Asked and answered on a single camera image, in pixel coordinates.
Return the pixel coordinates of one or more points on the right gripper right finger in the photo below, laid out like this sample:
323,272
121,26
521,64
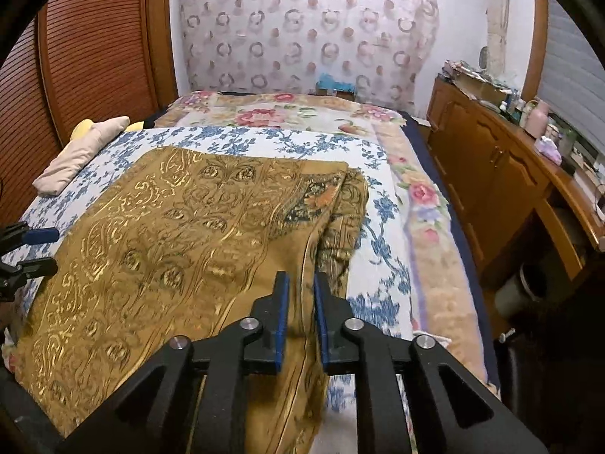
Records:
412,395

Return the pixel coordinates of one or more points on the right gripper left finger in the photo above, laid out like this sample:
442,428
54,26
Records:
190,396

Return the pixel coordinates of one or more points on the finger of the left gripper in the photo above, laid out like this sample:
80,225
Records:
16,235
15,277

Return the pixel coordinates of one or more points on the gold patterned garment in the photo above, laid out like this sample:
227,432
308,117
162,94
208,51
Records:
182,244

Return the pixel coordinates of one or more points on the floral bed blanket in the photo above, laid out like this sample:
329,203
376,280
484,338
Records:
446,296

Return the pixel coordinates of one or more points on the blue floral white sheet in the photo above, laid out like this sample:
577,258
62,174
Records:
378,277

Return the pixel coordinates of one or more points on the long wooden sideboard cabinet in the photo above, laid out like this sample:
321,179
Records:
502,189

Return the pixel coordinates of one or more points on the lilac pouch on sideboard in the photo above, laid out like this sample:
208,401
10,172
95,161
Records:
548,149

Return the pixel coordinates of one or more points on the pink thermos bottle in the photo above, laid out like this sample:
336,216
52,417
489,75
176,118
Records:
538,120

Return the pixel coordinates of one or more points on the pink circle patterned curtain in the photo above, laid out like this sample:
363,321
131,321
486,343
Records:
377,48

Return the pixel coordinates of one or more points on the cardboard box on sideboard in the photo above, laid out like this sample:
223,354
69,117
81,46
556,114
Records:
478,89

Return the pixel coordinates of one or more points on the brown box with teal cloth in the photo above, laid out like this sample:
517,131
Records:
327,85

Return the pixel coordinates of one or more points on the grey window blind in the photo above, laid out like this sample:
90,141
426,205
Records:
572,81

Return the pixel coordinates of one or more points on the small grey desk fan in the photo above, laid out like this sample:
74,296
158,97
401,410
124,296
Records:
483,58

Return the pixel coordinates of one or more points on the cream lace side curtain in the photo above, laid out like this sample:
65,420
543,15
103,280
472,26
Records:
497,14

